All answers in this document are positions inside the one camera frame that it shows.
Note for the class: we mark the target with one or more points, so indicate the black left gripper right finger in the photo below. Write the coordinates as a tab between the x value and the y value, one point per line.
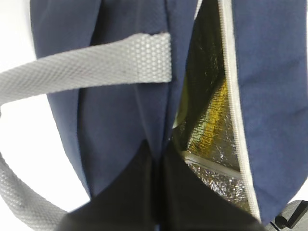
189	205

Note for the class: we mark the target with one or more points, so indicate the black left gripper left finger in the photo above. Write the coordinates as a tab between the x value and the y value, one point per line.
125	205

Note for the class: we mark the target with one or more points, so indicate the yellow banana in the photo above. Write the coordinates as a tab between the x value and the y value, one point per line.
207	128

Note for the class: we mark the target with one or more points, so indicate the navy blue lunch bag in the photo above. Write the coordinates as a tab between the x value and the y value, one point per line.
119	72

